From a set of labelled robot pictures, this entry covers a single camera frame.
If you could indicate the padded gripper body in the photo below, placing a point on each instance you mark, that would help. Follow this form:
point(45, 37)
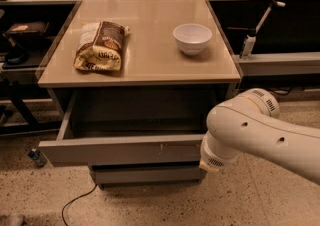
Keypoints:
point(216, 160)

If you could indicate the brown yellow chip bag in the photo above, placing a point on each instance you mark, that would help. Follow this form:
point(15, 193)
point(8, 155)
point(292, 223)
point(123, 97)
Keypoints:
point(100, 46)

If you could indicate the grey top drawer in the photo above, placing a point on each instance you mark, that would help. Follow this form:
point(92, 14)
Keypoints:
point(131, 126)

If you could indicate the white ceramic bowl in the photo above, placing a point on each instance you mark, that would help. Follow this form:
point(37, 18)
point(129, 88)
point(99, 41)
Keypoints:
point(192, 39)

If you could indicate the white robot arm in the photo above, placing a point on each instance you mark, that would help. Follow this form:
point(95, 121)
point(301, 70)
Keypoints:
point(249, 123)

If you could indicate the white bottle with nozzle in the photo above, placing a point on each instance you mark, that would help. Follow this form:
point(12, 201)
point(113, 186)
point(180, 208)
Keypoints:
point(250, 39)

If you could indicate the grey drawer cabinet counter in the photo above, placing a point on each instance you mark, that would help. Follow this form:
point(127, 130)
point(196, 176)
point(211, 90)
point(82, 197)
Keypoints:
point(151, 55)

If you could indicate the grey drawer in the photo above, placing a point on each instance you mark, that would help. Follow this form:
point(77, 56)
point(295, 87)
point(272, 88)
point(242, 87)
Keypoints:
point(131, 126)
point(146, 174)

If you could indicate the grey bottom drawer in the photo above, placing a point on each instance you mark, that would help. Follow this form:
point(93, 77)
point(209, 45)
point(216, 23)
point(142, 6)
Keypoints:
point(146, 174)

